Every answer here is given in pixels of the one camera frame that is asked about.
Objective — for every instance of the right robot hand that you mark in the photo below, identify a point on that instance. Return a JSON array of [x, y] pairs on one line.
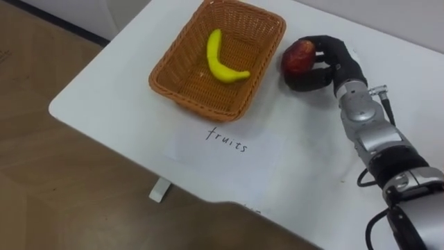
[[341, 62]]

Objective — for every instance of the red apple soft toy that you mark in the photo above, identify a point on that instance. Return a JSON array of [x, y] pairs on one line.
[[298, 57]]

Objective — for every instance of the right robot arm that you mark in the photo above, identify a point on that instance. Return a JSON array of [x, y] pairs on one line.
[[381, 139]]

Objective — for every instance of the orange wicker basket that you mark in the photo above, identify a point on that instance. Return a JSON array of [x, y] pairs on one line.
[[222, 62]]

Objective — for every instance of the yellow banana soft toy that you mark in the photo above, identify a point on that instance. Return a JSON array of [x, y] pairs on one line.
[[216, 64]]

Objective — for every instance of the white paper sheet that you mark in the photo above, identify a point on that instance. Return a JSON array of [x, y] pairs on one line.
[[225, 156]]

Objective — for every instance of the white desk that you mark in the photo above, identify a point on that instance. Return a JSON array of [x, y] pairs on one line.
[[173, 114]]

